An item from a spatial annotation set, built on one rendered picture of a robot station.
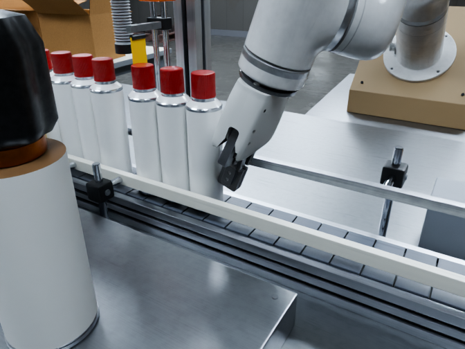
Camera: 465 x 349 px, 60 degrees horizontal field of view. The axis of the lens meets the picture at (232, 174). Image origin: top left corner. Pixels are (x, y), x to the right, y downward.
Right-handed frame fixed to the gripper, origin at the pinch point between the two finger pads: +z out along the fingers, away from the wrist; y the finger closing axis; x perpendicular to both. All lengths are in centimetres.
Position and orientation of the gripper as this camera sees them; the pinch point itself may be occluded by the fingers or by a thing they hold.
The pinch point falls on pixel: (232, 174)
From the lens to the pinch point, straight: 58.0
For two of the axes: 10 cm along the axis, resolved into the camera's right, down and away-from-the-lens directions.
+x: 8.1, 5.2, -2.8
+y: -5.1, 3.8, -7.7
